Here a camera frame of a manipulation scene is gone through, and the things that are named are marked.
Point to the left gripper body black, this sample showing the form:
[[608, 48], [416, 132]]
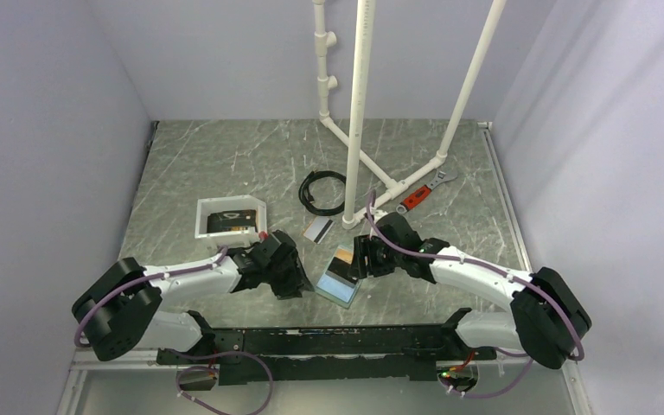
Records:
[[267, 279]]

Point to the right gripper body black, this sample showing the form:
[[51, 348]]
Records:
[[381, 259]]

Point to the green card holder wallet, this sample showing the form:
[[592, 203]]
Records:
[[335, 284]]

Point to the white plastic card tray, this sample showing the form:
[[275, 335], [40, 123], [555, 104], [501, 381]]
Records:
[[204, 207]]

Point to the gold VIP card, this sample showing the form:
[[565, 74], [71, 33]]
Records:
[[341, 263]]

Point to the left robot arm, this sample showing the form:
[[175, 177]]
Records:
[[128, 307]]

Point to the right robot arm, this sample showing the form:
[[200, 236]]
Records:
[[538, 313]]

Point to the black card in tray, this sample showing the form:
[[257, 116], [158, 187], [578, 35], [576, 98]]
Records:
[[231, 221]]

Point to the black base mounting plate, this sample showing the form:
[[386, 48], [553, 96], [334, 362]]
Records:
[[412, 351]]

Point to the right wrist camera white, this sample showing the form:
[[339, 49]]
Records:
[[378, 214]]

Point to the red handled adjustable wrench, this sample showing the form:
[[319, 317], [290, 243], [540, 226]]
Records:
[[420, 194]]

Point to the aluminium rail frame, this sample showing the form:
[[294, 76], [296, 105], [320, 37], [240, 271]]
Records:
[[136, 384]]

